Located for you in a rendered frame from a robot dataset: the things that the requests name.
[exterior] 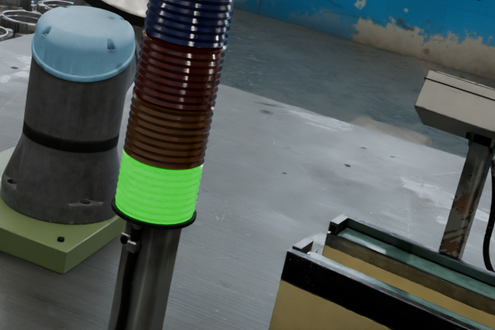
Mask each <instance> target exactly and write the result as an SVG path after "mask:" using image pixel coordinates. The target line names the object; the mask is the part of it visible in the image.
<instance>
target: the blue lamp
mask: <svg viewBox="0 0 495 330"><path fill-rule="evenodd" d="M148 1H149V2H148V3H147V11H146V12H145V13H146V18H145V19H144V23H145V25H144V26H143V29H144V31H145V32H146V33H148V34H149V35H151V36H153V37H154V38H157V39H158V40H161V41H165V42H167V43H172V44H175V45H179V46H186V47H192V48H198V49H217V48H220V47H223V46H225V45H227V43H228V42H227V38H228V36H229V34H228V31H229V30H230V23H231V22H232V20H231V16H232V15H233V8H234V7H235V6H234V2H235V1H236V0H148Z"/></svg>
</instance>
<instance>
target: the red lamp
mask: <svg viewBox="0 0 495 330"><path fill-rule="evenodd" d="M142 33H143V36H142V37H141V42H142V43H141V45H140V48H141V50H140V51H139V58H138V65H137V66H136V68H137V72H136V78H135V80H134V83H135V85H134V86H133V91H134V92H135V93H136V94H137V95H138V96H139V97H140V98H142V99H143V100H145V101H147V102H150V103H152V104H154V105H158V106H161V107H165V108H170V109H175V110H189V111H197V110H206V109H209V108H212V107H213V106H215V104H216V101H215V99H216V98H217V92H218V85H219V83H220V77H221V71H222V64H223V63H224V59H223V58H224V56H225V49H226V48H227V46H226V45H225V46H223V47H220V48H217V49H198V48H192V47H186V46H179V45H175V44H172V43H167V42H165V41H161V40H158V39H157V38H154V37H153V36H151V35H149V34H148V33H146V32H145V31H144V29H143V30H142Z"/></svg>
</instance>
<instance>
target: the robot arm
mask: <svg viewBox="0 0 495 330"><path fill-rule="evenodd" d="M478 1H480V0H478ZM148 2H149V1H148V0H74V2H73V4H72V6H67V7H66V8H64V7H57V8H54V9H51V10H49V11H47V12H45V13H44V14H43V15H42V16H41V17H40V18H39V20H38V22H37V25H36V29H35V33H34V35H33V37H32V45H31V50H32V58H31V64H30V70H29V82H28V88H27V99H26V105H25V111H24V123H23V130H22V134H21V137H20V139H19V141H18V143H17V145H16V147H15V149H14V151H13V153H12V155H11V158H10V160H9V162H8V164H7V166H6V168H5V170H4V172H3V174H2V177H1V188H0V196H1V198H2V200H3V201H4V202H5V203H6V204H7V205H8V206H9V207H10V208H11V209H13V210H15V211H17V212H18V213H20V214H23V215H25V216H28V217H31V218H33V219H37V220H41V221H45V222H52V223H57V224H65V225H87V224H93V223H98V222H103V221H105V220H109V219H111V218H113V217H115V216H116V215H117V214H115V212H114V211H113V209H112V208H111V202H112V199H113V196H114V195H115V194H116V188H117V183H118V181H119V174H120V172H119V170H120V168H121V167H120V163H119V155H118V150H117V147H118V142H119V133H120V128H121V123H122V115H123V110H124V102H125V98H126V94H127V91H128V90H129V88H130V86H131V85H132V84H133V82H134V80H135V78H136V72H137V68H136V66H137V65H138V58H139V51H140V50H141V48H140V45H141V43H142V42H141V37H142V36H143V33H142V30H143V26H144V25H145V23H144V19H145V18H146V13H145V12H146V11H147V3H148Z"/></svg>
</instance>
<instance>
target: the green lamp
mask: <svg viewBox="0 0 495 330"><path fill-rule="evenodd" d="M203 164H204V163H203ZM203 164H202V165H201V166H199V167H196V168H193V169H187V170H168V169H159V168H155V167H152V166H148V165H145V164H142V163H140V162H138V161H136V160H134V159H132V158H131V157H130V156H129V155H128V154H127V153H126V152H125V151H124V149H123V155H122V162H121V168H120V170H119V172H120V174H119V181H118V183H117V188H116V196H115V198H116V206H117V207H118V209H119V210H120V211H122V212H123V213H125V214H126V215H128V216H130V217H132V218H135V219H137V220H141V221H144V222H150V223H155V224H164V225H170V224H178V223H182V222H185V221H187V220H189V219H190V218H191V217H192V215H193V213H194V210H195V205H196V199H197V193H198V191H199V188H198V187H199V185H200V179H201V173H202V171H203V168H202V167H203Z"/></svg>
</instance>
